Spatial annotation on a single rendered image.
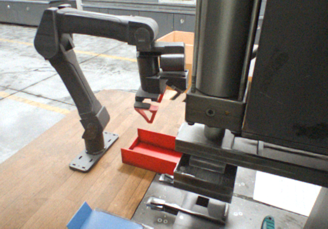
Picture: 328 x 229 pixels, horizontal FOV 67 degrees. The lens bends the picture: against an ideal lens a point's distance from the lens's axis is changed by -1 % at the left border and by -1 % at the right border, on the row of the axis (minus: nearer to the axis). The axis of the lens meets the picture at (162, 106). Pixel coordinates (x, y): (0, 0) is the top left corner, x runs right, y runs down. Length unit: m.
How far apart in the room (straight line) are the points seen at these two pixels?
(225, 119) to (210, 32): 0.13
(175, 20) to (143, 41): 4.66
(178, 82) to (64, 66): 0.31
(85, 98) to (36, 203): 0.31
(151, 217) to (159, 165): 0.15
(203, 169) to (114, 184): 0.37
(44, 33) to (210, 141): 0.48
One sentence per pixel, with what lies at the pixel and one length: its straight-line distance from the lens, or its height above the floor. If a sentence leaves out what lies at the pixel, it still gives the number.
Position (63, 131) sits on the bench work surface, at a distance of 1.01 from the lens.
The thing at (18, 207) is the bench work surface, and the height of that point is 0.90.
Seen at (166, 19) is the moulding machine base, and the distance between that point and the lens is 5.34.
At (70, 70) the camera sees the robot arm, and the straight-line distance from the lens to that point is 0.72.
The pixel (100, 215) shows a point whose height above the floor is 0.92.
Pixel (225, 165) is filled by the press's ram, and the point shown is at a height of 1.15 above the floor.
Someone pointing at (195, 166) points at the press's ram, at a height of 1.14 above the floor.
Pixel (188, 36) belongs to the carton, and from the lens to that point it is 3.29.
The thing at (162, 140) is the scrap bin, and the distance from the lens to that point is 0.84.
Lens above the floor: 1.44
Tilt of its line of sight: 29 degrees down
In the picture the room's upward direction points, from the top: straight up
